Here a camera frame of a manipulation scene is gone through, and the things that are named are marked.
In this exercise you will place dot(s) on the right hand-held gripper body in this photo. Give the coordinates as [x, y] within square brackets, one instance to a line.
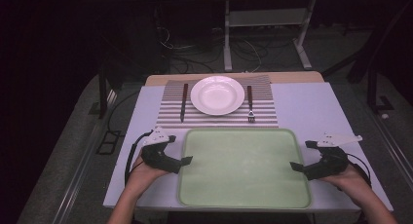
[334, 160]

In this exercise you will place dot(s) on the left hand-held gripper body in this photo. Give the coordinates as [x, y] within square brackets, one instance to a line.
[152, 152]

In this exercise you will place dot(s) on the person's left hand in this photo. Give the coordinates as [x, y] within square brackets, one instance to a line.
[142, 177]

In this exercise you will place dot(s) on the person's right hand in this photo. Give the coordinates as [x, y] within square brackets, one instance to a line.
[354, 183]

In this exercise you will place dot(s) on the striped placemat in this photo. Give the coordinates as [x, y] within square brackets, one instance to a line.
[266, 113]

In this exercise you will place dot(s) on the white round plate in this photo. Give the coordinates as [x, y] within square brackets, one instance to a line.
[217, 95]

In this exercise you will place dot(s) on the light green tray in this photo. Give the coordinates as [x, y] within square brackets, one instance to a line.
[243, 168]

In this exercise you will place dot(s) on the small white round object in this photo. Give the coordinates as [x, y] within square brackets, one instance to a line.
[384, 116]

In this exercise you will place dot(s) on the dark metal stand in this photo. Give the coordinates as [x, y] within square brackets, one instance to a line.
[103, 94]
[371, 91]

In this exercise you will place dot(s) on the white metal stand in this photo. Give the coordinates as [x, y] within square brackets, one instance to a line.
[227, 48]

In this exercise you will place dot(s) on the black floor frame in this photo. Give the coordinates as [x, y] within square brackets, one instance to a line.
[108, 142]

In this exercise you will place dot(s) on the metal floor rail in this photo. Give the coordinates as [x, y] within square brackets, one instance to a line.
[393, 146]
[81, 172]

